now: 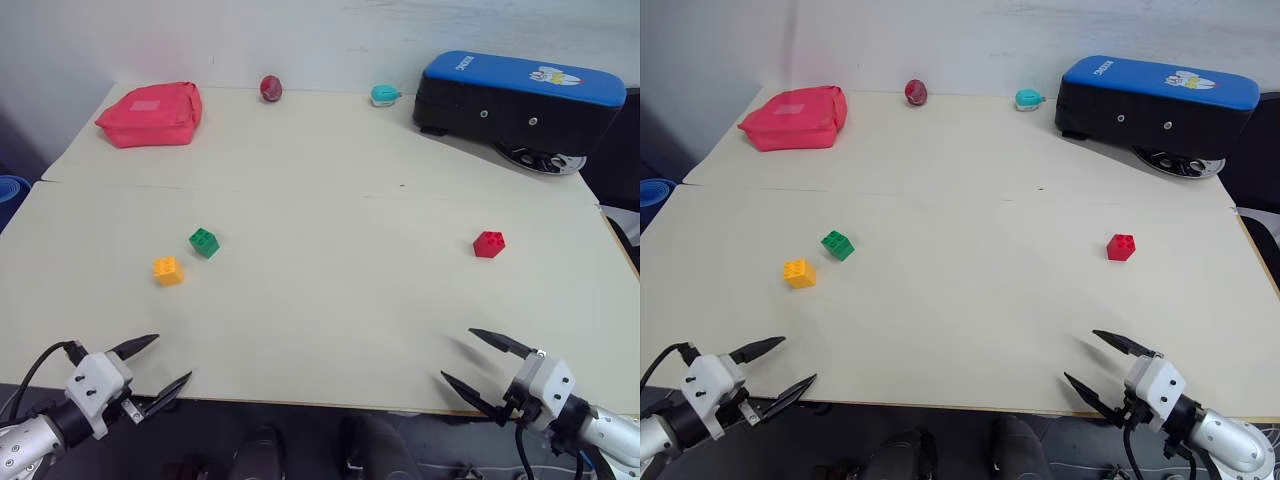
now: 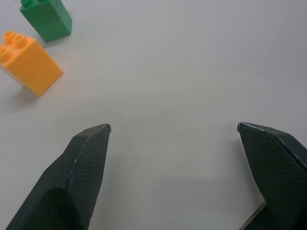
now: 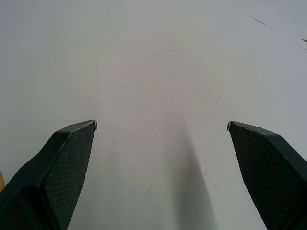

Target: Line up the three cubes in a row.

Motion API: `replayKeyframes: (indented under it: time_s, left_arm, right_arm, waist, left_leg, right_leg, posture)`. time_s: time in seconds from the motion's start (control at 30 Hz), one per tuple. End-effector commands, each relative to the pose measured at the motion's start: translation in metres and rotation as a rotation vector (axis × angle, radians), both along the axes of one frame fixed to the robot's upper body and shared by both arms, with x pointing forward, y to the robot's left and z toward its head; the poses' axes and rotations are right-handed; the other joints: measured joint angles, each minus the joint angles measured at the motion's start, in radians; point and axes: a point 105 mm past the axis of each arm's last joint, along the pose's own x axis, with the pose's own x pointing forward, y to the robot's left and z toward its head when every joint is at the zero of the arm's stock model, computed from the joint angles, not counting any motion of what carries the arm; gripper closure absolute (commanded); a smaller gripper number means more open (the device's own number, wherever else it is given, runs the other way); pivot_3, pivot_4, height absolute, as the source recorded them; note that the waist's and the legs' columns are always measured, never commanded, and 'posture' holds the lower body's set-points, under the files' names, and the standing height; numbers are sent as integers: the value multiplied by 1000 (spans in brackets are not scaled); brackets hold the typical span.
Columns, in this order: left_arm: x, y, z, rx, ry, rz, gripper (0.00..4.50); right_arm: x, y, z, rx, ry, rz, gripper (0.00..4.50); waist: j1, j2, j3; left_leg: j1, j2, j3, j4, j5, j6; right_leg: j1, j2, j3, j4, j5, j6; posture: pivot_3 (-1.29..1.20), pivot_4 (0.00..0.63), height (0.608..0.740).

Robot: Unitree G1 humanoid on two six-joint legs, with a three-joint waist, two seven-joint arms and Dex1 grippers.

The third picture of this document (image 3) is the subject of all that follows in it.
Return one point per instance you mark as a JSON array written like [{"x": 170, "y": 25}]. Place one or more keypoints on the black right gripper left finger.
[{"x": 55, "y": 177}]

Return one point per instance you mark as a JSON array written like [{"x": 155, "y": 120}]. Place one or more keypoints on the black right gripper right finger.
[{"x": 268, "y": 172}]

